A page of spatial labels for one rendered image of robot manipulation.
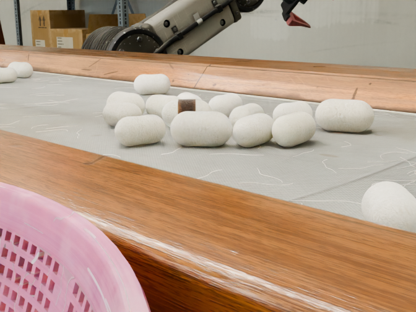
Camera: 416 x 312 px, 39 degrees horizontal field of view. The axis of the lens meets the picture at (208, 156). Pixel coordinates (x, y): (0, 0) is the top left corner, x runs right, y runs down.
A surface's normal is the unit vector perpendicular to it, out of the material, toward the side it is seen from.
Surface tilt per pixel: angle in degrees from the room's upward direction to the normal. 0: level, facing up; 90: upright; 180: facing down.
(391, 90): 45
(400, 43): 90
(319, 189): 0
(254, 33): 90
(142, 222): 0
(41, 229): 75
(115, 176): 0
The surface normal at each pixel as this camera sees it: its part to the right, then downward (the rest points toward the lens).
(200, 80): -0.48, -0.56
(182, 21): 0.58, 0.19
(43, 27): -0.65, 0.18
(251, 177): 0.00, -0.97
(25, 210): -0.69, -0.09
